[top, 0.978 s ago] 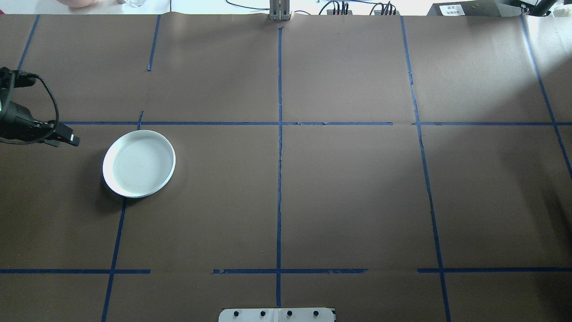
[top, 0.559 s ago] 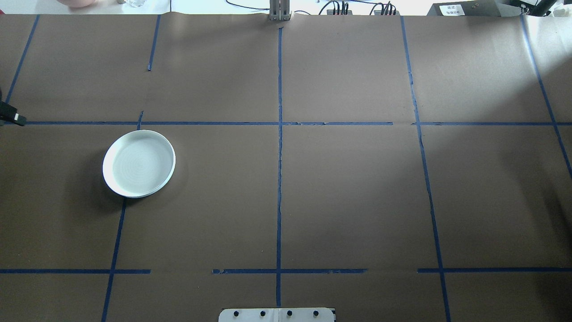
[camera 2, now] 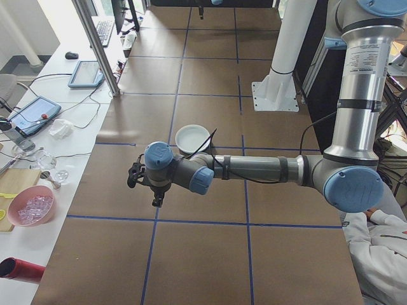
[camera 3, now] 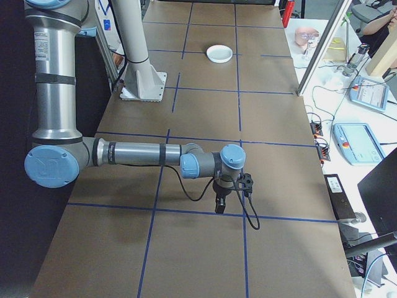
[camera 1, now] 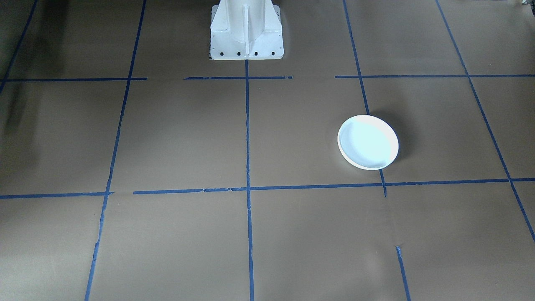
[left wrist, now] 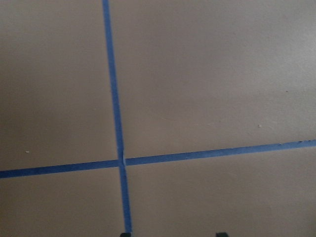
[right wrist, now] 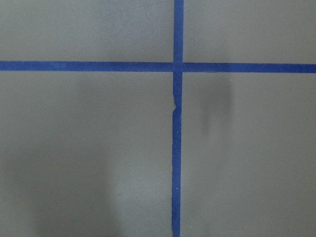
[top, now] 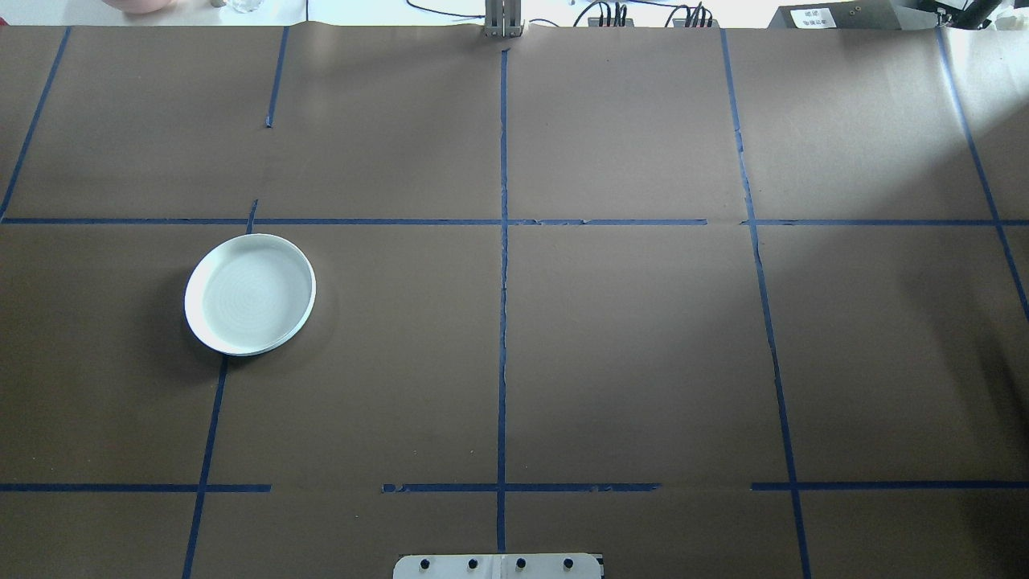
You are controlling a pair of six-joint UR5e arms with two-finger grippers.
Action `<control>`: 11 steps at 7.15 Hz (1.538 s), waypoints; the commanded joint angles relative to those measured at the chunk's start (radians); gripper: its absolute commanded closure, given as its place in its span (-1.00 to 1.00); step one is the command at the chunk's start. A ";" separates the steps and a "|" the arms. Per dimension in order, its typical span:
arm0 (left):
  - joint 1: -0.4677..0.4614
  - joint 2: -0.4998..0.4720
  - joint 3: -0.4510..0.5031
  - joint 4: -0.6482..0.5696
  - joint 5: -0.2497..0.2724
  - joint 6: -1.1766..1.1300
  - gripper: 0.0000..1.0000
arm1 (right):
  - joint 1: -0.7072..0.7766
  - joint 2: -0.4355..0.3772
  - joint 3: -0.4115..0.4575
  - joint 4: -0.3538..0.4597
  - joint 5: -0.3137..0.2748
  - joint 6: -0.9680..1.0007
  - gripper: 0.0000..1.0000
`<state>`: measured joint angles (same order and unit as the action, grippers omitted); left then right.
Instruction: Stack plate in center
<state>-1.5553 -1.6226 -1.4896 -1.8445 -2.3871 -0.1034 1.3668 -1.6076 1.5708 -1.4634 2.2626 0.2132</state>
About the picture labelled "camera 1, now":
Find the white round plate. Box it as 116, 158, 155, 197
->
337, 115, 399, 171

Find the white pillar base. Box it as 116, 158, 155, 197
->
209, 0, 285, 60

